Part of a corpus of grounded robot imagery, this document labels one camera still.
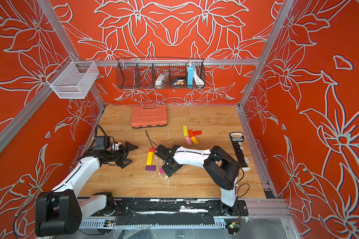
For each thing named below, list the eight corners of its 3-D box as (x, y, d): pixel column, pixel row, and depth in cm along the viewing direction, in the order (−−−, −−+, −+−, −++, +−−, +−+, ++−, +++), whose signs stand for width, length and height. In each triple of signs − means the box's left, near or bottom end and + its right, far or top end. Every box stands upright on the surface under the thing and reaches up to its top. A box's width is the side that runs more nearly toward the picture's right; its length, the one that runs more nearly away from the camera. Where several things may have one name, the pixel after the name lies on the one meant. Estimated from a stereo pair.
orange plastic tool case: (128, 127, 107) (126, 123, 103) (133, 109, 119) (132, 104, 116) (167, 127, 107) (166, 123, 103) (168, 108, 119) (168, 104, 115)
